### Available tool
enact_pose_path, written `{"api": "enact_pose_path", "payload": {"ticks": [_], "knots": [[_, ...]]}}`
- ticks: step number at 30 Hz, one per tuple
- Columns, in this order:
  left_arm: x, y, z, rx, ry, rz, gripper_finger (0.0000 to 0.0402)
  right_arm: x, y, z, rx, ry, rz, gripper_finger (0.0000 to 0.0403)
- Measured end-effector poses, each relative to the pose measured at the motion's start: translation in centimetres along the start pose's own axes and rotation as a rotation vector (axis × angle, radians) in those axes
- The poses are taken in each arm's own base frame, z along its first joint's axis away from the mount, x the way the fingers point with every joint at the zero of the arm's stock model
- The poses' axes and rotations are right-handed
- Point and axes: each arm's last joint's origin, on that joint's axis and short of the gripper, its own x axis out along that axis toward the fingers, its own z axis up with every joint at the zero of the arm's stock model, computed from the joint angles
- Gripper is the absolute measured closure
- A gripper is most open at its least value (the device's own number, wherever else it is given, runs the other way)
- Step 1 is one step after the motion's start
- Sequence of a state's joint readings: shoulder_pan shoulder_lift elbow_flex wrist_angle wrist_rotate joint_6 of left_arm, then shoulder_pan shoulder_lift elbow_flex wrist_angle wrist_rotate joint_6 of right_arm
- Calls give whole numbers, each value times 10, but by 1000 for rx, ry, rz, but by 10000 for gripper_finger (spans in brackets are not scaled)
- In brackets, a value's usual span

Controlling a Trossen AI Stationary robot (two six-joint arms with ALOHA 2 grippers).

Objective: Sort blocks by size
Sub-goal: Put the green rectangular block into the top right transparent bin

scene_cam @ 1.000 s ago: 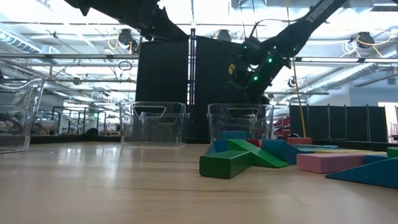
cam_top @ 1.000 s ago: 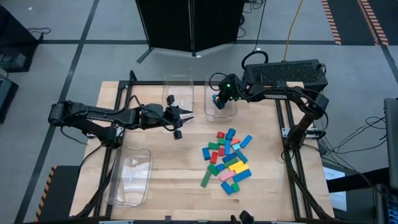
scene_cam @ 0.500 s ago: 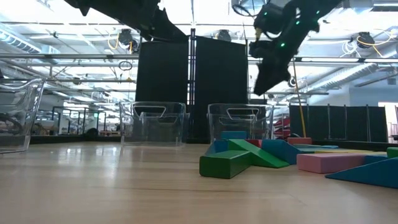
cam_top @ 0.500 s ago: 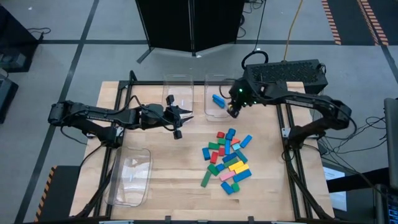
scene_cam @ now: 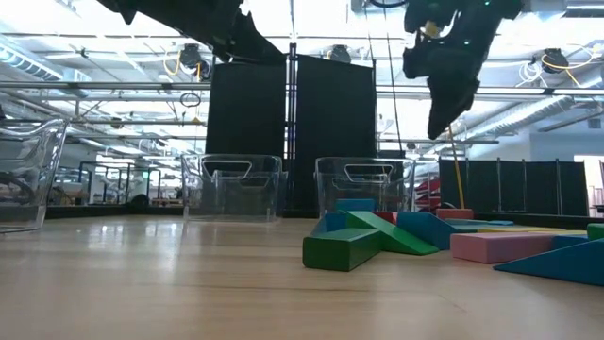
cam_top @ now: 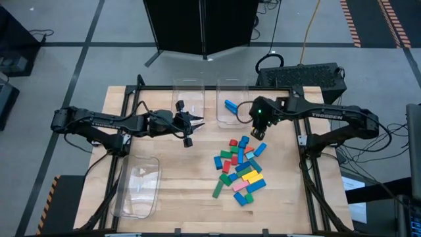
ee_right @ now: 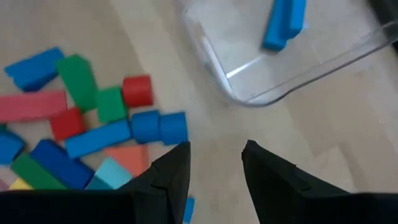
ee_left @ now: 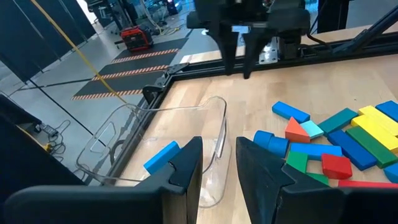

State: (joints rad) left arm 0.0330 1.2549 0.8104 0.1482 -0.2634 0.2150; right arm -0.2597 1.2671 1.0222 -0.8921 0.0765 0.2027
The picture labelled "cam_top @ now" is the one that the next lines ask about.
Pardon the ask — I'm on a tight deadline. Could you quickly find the black equipment box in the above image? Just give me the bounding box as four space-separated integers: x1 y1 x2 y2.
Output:
0 78 20 132

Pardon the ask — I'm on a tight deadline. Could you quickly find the yellow cable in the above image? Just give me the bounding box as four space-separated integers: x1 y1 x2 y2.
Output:
299 0 322 65

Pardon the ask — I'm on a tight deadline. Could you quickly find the black folding partition screen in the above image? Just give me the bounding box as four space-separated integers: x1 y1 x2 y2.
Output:
142 0 261 68

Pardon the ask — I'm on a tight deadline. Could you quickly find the black metal table frame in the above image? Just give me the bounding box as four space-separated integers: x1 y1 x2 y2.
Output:
77 74 355 233

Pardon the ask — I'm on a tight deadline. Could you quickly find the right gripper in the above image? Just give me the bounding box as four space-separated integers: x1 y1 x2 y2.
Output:
248 96 280 141

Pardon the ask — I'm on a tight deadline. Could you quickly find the black perforated computer case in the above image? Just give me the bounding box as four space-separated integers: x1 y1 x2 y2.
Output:
255 62 348 109

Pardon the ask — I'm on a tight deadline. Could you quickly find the black mat with hazard stripes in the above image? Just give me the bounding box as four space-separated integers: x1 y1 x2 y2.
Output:
36 174 87 236
339 0 421 49

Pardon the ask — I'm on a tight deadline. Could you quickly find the black equipment cart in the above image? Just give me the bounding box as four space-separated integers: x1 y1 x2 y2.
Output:
0 5 42 78

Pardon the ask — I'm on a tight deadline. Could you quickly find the black cable bundle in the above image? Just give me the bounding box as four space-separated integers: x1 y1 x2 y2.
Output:
334 95 410 165

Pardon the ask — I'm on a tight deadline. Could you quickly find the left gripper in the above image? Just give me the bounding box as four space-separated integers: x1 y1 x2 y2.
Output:
148 99 206 148

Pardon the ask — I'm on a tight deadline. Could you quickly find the long teal block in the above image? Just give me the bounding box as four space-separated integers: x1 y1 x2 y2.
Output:
249 157 263 173

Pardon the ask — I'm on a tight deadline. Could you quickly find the black coiled cable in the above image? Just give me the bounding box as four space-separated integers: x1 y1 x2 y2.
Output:
255 0 285 75

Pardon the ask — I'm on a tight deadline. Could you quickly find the long pink block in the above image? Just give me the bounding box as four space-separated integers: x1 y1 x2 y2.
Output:
232 180 250 193

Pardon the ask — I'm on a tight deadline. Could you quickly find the small clear plastic bin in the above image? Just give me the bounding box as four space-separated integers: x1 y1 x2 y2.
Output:
215 77 253 130
168 78 207 131

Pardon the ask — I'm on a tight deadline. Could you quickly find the large clear plastic bin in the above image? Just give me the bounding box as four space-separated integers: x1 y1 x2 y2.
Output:
110 155 162 220

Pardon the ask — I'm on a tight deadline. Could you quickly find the white paper sheet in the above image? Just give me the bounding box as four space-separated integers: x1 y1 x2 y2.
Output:
341 176 368 224

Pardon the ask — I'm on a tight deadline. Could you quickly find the grey monitor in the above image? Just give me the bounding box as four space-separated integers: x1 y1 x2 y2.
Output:
406 103 421 201

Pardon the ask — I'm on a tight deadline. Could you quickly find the black floor cable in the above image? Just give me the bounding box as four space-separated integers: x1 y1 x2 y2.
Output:
28 28 55 43

